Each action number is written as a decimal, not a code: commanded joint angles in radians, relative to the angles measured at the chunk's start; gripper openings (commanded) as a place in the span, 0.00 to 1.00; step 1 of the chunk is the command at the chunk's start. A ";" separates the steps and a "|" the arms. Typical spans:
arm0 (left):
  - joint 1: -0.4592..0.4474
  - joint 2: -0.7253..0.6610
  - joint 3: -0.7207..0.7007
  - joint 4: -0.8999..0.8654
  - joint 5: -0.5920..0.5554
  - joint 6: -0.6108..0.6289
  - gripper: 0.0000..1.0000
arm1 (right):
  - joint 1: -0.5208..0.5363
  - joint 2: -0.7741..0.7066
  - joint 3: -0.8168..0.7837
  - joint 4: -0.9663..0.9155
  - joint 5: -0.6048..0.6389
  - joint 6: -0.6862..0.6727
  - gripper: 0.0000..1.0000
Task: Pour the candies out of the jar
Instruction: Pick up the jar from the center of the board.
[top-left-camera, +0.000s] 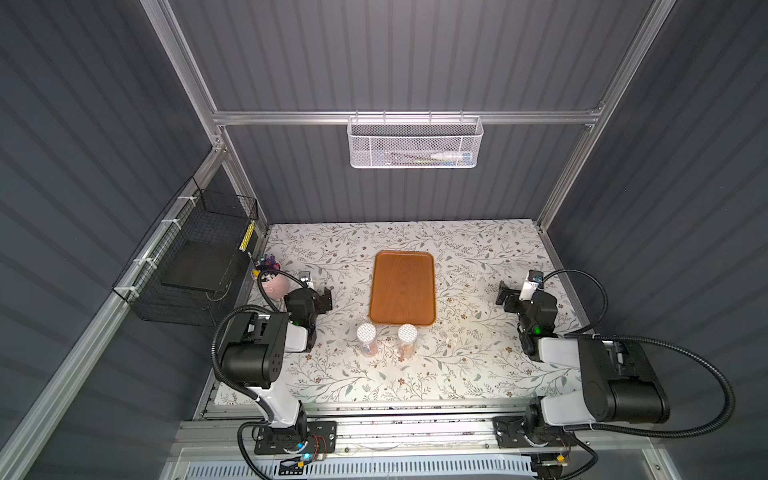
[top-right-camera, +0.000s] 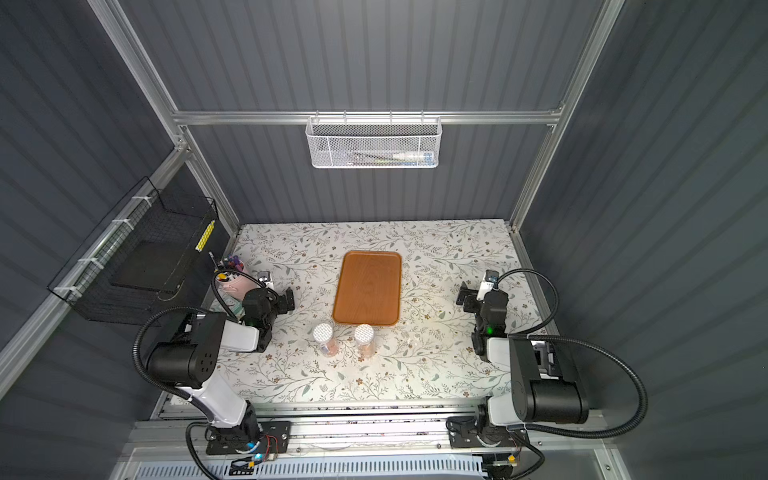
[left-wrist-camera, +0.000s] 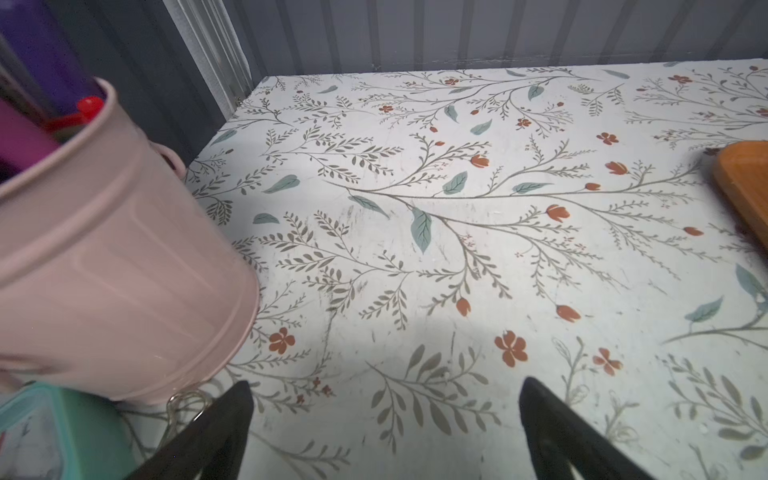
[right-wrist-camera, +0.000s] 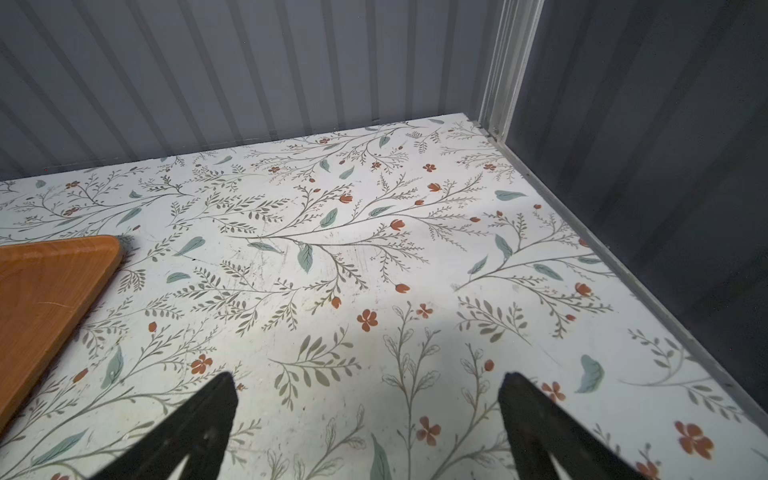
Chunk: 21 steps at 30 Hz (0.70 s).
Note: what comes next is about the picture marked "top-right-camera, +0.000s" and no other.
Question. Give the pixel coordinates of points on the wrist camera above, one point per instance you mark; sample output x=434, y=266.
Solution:
x=266, y=278
x=488, y=283

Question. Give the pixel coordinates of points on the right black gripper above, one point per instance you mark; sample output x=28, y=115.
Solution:
x=472, y=302

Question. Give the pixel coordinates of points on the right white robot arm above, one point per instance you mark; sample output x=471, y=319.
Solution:
x=544, y=384

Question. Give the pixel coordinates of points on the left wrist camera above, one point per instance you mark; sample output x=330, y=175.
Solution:
x=266, y=278

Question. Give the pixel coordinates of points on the brown wooden tray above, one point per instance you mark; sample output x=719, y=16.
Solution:
x=369, y=289

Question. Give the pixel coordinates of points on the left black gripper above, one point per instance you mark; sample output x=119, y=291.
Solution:
x=280, y=302

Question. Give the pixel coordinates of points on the black wire basket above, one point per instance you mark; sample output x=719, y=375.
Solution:
x=145, y=260

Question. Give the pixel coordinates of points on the white jar lid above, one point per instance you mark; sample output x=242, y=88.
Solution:
x=364, y=334

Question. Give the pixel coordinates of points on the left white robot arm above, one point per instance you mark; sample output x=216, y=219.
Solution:
x=176, y=350

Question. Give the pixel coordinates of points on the white wire mesh basket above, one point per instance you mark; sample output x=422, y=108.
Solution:
x=370, y=144

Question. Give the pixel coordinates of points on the pink pen cup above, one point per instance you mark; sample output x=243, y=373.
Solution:
x=231, y=281

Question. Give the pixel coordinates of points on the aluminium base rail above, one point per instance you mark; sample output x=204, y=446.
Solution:
x=374, y=427

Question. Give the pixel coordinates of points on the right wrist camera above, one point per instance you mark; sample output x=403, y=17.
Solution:
x=488, y=283

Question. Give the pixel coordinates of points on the clear candy jar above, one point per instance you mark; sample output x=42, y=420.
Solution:
x=366, y=351
x=323, y=334

